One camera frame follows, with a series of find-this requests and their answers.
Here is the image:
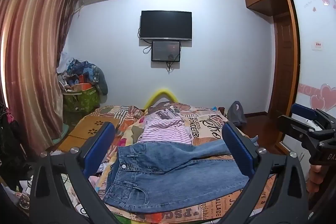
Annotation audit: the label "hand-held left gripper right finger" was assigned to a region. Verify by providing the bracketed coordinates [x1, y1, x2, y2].
[221, 122, 309, 224]

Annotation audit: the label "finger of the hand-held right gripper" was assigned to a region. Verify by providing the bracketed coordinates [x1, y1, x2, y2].
[291, 103, 332, 125]
[277, 114, 326, 146]

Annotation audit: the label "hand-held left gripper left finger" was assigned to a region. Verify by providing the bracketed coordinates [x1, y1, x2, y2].
[29, 122, 124, 224]

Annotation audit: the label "blue denim pants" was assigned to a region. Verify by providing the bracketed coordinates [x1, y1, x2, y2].
[103, 139, 259, 214]

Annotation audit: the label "person's right hand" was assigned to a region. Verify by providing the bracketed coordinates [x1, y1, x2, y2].
[307, 165, 324, 193]

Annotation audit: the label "wooden lap table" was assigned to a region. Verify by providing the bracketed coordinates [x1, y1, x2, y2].
[58, 114, 121, 153]

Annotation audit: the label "grey bag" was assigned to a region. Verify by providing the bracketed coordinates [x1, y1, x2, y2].
[227, 101, 247, 126]

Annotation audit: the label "printed patchwork blanket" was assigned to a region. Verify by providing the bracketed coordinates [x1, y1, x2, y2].
[63, 105, 279, 224]

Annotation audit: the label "white heart-sticker wardrobe door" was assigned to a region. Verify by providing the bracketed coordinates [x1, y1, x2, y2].
[287, 0, 336, 119]

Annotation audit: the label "pink striped cloth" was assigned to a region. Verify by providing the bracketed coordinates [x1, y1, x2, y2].
[138, 119, 193, 145]

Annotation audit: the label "pile of mixed clothes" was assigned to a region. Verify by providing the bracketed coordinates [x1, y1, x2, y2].
[56, 52, 109, 96]

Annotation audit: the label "yellow foam tube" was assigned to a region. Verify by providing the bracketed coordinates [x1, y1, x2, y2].
[144, 89, 179, 110]

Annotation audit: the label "dark hanging clothes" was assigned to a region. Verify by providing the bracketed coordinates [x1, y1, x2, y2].
[0, 103, 34, 188]

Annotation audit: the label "scattered white papers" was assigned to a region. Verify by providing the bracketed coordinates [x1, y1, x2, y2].
[13, 174, 36, 210]

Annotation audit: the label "striped brown curtain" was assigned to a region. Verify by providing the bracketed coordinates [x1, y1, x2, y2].
[0, 0, 72, 159]

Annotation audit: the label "dark brown curtain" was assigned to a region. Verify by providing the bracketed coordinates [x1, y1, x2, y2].
[56, 0, 80, 75]

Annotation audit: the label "black television cable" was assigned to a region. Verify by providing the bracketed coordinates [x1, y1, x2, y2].
[136, 27, 153, 55]

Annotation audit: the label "small black wall monitor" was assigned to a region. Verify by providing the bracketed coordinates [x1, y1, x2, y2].
[151, 41, 181, 62]

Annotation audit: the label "black wall television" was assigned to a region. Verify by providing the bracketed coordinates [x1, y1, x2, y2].
[140, 10, 192, 41]

